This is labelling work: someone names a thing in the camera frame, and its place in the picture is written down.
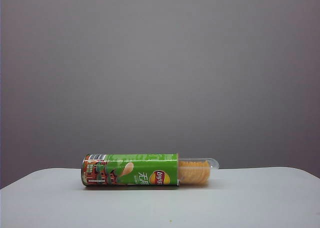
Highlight green Lay's chips tub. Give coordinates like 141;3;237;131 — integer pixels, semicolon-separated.
81;152;181;188

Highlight potato chips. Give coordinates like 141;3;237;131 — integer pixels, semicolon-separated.
178;160;212;185

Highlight transparent plastic chip tray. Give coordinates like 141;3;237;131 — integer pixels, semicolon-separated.
177;157;221;187

